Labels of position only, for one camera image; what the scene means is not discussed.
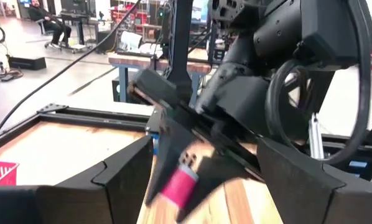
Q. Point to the white paper roll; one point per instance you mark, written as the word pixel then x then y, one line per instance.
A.
pixel 131 40

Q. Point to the silver aluminium post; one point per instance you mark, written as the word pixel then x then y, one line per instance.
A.
pixel 316 140

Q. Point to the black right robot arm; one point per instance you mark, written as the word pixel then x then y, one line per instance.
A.
pixel 298 31

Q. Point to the red plastic basket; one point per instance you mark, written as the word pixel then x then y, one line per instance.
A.
pixel 1 172

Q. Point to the pink USB charger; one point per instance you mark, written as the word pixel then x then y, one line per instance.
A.
pixel 179 186

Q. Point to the black box on floor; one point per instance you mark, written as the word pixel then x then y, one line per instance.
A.
pixel 25 63

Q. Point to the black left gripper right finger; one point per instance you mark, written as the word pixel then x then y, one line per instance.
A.
pixel 313 202

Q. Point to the black aluminium table frame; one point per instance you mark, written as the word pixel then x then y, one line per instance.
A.
pixel 95 115

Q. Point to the person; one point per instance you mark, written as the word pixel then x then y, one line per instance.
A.
pixel 44 15

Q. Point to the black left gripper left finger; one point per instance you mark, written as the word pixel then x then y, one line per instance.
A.
pixel 80 205

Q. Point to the black truss post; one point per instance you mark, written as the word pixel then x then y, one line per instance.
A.
pixel 184 46

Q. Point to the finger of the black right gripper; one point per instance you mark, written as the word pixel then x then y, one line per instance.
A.
pixel 226 168
pixel 167 146

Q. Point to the wooden table blue legs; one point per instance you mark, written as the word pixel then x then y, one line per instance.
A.
pixel 133 60

